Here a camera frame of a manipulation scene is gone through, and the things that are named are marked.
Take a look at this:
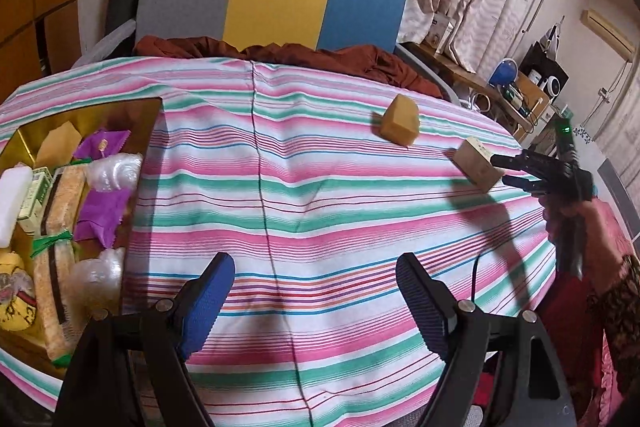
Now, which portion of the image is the white rectangular block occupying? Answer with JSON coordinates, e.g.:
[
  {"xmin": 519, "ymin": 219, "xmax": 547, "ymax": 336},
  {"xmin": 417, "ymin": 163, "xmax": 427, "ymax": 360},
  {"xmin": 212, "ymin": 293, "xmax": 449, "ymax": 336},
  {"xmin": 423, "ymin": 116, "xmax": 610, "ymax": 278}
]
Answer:
[{"xmin": 0, "ymin": 162, "xmax": 33, "ymax": 250}]

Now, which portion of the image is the grey metal pole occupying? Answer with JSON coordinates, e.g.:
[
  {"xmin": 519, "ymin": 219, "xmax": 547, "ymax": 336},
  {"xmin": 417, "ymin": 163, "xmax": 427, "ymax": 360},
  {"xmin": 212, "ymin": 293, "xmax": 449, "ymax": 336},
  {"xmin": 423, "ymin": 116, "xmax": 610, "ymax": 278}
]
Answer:
[{"xmin": 520, "ymin": 0, "xmax": 578, "ymax": 38}]

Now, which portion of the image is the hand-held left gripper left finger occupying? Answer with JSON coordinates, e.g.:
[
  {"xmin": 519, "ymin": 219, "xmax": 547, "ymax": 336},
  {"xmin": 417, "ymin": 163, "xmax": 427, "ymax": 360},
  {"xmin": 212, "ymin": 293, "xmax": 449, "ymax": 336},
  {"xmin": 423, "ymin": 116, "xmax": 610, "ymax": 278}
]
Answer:
[{"xmin": 57, "ymin": 252, "xmax": 237, "ymax": 427}]

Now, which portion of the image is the tan cake block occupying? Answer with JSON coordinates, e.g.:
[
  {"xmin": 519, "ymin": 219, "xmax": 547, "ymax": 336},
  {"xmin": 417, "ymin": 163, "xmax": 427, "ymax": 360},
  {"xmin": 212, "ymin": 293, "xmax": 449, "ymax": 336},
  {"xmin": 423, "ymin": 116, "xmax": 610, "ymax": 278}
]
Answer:
[
  {"xmin": 379, "ymin": 93, "xmax": 421, "ymax": 150},
  {"xmin": 35, "ymin": 119, "xmax": 83, "ymax": 168}
]

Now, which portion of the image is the beige cube box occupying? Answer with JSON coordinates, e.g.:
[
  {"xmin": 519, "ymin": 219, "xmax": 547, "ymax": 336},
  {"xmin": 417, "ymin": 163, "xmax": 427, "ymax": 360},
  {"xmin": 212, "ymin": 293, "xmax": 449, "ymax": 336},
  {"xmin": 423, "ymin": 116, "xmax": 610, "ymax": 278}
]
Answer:
[{"xmin": 452, "ymin": 137, "xmax": 506, "ymax": 192}]

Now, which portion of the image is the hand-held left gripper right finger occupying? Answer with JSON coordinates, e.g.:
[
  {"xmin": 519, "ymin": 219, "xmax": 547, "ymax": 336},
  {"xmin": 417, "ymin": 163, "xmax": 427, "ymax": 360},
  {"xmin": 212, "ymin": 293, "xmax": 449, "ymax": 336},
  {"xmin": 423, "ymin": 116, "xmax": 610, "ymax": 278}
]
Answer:
[{"xmin": 395, "ymin": 252, "xmax": 576, "ymax": 427}]

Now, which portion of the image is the rice cracker bar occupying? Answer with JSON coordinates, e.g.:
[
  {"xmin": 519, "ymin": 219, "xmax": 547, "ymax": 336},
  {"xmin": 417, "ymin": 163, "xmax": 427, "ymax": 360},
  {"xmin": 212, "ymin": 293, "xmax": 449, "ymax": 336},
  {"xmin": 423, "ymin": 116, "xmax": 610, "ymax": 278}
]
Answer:
[
  {"xmin": 30, "ymin": 231, "xmax": 76, "ymax": 368},
  {"xmin": 39, "ymin": 159, "xmax": 91, "ymax": 240}
]

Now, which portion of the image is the white carton box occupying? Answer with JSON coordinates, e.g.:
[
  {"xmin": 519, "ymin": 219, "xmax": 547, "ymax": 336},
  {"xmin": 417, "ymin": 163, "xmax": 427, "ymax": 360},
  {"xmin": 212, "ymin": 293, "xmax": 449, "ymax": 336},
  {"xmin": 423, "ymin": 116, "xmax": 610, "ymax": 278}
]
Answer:
[{"xmin": 427, "ymin": 12, "xmax": 455, "ymax": 55}]

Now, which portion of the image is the beige air conditioner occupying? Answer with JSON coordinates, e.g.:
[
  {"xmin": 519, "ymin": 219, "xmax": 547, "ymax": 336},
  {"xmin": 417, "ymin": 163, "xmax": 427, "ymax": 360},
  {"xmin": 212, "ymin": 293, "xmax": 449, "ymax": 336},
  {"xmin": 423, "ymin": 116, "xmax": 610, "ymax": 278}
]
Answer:
[{"xmin": 580, "ymin": 9, "xmax": 636, "ymax": 58}]

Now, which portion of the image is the person's red pink clothing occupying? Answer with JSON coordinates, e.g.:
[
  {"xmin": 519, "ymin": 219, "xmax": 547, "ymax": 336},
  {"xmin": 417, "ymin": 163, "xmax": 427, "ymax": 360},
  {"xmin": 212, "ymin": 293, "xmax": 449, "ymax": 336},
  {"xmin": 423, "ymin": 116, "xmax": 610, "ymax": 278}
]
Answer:
[{"xmin": 475, "ymin": 202, "xmax": 640, "ymax": 427}]

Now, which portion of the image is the person's right forearm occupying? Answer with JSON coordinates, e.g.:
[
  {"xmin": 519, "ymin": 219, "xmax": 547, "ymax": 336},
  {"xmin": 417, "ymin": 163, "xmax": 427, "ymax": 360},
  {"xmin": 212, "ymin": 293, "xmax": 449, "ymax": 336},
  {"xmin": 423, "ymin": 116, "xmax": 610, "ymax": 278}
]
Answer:
[{"xmin": 585, "ymin": 252, "xmax": 640, "ymax": 408}]

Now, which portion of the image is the person's right hand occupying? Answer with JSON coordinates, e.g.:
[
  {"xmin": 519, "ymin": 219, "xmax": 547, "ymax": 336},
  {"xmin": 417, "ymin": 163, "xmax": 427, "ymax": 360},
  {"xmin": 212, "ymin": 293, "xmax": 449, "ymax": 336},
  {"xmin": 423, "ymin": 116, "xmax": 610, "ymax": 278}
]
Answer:
[{"xmin": 542, "ymin": 197, "xmax": 627, "ymax": 291}]

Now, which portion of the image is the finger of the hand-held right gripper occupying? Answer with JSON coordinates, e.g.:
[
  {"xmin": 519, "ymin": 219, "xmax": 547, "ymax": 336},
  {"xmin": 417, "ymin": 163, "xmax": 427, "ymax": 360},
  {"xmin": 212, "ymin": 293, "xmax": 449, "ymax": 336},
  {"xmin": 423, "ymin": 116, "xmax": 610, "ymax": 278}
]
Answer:
[
  {"xmin": 501, "ymin": 174, "xmax": 552, "ymax": 198},
  {"xmin": 490, "ymin": 150, "xmax": 572, "ymax": 176}
]

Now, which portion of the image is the purple snack packet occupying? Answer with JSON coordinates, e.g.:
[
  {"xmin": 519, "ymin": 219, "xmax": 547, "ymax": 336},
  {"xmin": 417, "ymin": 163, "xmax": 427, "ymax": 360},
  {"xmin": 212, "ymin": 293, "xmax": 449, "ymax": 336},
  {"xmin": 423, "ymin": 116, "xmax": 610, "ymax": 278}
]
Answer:
[
  {"xmin": 75, "ymin": 129, "xmax": 132, "ymax": 160},
  {"xmin": 72, "ymin": 189, "xmax": 133, "ymax": 243}
]

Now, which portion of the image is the brown crumpled cloth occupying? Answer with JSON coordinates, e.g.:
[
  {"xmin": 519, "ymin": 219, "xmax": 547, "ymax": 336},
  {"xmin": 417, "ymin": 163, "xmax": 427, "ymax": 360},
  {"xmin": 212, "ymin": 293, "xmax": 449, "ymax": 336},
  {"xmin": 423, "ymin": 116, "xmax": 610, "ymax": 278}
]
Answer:
[{"xmin": 134, "ymin": 35, "xmax": 446, "ymax": 100}]

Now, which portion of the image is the yellow round pastry packet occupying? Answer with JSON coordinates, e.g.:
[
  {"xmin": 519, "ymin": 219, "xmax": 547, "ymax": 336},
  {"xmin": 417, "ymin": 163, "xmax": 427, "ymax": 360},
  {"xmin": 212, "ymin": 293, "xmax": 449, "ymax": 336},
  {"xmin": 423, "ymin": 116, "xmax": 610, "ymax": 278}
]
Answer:
[{"xmin": 0, "ymin": 249, "xmax": 38, "ymax": 333}]

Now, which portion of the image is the clear white sweet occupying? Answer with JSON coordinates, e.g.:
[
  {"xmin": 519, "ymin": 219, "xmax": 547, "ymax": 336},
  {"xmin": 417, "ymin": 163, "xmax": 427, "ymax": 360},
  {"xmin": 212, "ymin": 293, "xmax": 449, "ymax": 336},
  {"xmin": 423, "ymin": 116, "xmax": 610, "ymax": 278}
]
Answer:
[
  {"xmin": 85, "ymin": 153, "xmax": 143, "ymax": 194},
  {"xmin": 72, "ymin": 247, "xmax": 126, "ymax": 308}
]

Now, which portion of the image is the pink green striped tablecloth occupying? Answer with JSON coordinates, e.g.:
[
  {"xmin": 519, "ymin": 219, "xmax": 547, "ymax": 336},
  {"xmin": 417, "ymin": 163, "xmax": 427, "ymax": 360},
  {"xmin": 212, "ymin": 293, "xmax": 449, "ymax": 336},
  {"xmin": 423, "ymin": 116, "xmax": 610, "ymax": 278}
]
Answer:
[{"xmin": 0, "ymin": 54, "xmax": 558, "ymax": 427}]

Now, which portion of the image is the steam iron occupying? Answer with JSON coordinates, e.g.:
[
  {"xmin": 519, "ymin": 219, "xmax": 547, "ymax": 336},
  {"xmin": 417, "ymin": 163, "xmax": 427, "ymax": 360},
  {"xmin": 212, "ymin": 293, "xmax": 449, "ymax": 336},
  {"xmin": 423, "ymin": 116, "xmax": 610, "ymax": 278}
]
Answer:
[{"xmin": 542, "ymin": 14, "xmax": 568, "ymax": 58}]

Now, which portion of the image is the gold rectangular tin box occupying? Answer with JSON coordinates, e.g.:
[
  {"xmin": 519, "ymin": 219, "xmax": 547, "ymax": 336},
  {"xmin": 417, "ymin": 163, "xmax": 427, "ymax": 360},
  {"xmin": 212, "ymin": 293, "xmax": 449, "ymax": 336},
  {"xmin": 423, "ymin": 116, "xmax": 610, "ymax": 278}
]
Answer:
[{"xmin": 0, "ymin": 96, "xmax": 163, "ymax": 370}]

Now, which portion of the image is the green label small box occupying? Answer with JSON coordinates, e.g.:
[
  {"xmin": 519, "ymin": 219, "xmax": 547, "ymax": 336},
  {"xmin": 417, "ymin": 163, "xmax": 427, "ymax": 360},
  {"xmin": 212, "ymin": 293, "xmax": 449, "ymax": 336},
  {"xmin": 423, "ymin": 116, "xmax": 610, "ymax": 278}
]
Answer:
[{"xmin": 17, "ymin": 166, "xmax": 55, "ymax": 235}]

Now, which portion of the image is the white cable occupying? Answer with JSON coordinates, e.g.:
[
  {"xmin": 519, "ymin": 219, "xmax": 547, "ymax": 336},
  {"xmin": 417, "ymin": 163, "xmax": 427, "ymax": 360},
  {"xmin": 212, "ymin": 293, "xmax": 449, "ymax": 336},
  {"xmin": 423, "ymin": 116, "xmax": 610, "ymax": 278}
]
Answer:
[{"xmin": 460, "ymin": 89, "xmax": 493, "ymax": 112}]

